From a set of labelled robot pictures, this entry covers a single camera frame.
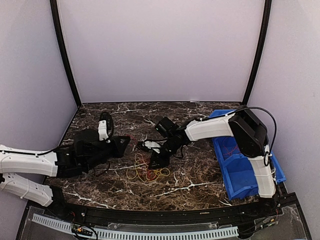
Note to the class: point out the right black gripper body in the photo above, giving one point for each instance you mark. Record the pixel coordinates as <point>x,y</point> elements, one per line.
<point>173,145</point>

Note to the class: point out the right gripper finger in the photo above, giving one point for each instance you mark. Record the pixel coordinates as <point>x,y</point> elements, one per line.
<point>154,161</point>
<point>163,160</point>

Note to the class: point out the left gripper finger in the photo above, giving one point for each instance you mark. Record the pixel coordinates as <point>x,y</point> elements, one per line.
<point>121,140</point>
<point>121,146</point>

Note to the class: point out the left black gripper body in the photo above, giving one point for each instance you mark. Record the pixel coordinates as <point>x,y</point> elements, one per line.
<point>93,161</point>

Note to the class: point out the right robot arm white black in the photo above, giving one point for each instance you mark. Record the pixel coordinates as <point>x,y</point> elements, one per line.
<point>247,130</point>

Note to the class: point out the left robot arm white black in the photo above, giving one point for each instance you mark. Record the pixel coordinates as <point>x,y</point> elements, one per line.
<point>61,162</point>

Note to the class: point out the blue plastic divided bin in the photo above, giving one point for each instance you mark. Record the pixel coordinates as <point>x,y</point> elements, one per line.
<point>243,176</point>

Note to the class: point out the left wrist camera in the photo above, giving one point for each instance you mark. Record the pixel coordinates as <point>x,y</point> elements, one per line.
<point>105,126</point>

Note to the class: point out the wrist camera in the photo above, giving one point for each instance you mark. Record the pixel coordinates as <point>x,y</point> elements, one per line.
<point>148,145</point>
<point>105,126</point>

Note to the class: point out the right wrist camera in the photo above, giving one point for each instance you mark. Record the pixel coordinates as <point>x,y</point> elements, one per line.
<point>148,145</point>

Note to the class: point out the black front rail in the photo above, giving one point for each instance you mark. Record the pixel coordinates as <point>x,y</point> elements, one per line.
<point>236,215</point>

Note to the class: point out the white slotted cable duct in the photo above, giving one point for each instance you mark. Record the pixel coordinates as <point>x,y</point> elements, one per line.
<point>117,231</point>

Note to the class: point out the left black frame post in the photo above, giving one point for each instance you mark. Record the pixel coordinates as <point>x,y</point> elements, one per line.
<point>63,52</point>

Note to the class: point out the black frame post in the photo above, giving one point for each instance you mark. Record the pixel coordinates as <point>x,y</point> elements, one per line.
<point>63,52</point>
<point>259,51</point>

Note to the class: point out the right black frame post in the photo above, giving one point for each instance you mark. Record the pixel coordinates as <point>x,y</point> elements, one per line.
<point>259,51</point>

